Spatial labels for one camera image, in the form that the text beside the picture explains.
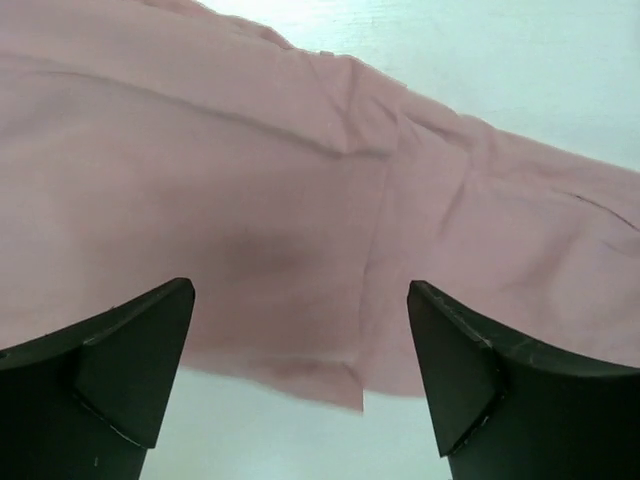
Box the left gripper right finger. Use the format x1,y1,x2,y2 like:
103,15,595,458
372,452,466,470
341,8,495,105
407,281,639,480

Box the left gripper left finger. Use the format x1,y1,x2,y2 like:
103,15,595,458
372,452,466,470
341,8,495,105
1,278,195,480

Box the pink trousers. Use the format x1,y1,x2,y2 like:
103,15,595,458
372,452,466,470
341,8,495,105
1,1,639,410

